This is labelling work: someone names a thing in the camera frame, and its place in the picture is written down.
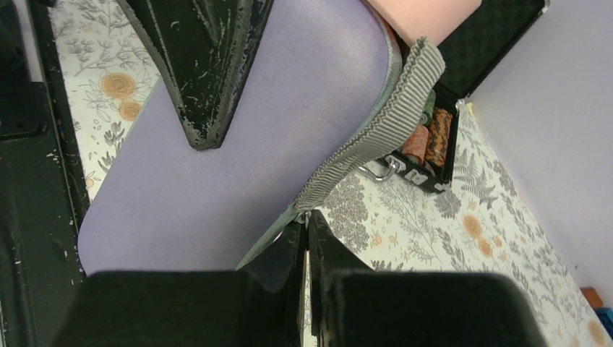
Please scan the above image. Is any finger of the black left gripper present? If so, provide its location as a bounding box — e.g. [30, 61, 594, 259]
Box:
[118, 0, 273, 150]

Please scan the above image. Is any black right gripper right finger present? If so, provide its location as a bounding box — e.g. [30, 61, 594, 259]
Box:
[309, 210, 546, 346]

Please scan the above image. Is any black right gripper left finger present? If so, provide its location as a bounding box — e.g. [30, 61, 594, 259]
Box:
[53, 222, 307, 346]

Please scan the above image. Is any lilac umbrella zip case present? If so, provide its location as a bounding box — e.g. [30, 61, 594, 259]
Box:
[78, 1, 445, 275]

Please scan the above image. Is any pink folding umbrella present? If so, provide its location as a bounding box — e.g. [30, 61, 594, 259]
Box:
[368, 0, 482, 46]

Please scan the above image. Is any floral table cloth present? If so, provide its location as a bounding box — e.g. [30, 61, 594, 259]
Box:
[50, 1, 612, 346]

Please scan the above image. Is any red chip stack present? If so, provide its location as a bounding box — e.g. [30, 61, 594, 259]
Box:
[400, 124, 429, 165]

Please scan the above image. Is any green chip stack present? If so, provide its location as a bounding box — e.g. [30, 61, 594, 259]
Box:
[422, 90, 437, 122]

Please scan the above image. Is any orange black chip stack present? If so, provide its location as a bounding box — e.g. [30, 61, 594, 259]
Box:
[424, 107, 453, 168]

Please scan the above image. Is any black poker chip case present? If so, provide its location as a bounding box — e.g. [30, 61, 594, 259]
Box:
[360, 1, 549, 193]

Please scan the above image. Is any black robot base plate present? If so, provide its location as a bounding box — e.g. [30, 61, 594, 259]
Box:
[1, 1, 89, 346]

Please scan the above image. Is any brown block at wall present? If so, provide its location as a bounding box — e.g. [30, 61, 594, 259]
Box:
[580, 287, 604, 309]

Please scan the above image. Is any blue block at wall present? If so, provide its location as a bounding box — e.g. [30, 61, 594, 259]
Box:
[594, 307, 613, 338]

